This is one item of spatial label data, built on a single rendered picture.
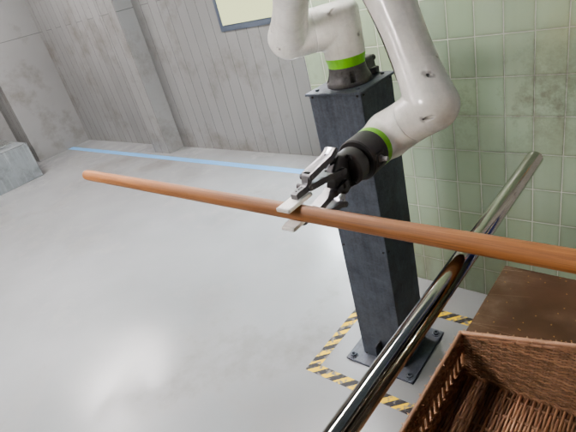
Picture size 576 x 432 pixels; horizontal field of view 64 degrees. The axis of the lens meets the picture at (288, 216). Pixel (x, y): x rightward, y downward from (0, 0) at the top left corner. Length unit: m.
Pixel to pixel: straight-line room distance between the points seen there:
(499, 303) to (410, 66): 0.81
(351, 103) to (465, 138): 0.69
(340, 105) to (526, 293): 0.80
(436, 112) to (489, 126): 1.04
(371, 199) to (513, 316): 0.57
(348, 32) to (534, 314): 0.98
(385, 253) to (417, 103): 0.86
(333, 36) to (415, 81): 0.56
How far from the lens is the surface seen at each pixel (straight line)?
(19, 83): 7.39
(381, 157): 0.97
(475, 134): 2.02
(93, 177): 1.40
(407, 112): 0.99
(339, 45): 1.51
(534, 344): 1.15
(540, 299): 1.54
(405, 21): 1.04
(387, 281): 1.81
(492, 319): 1.47
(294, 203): 0.81
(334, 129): 1.57
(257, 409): 2.13
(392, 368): 0.55
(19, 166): 6.61
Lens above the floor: 1.58
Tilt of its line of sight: 28 degrees down
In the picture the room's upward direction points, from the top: 15 degrees counter-clockwise
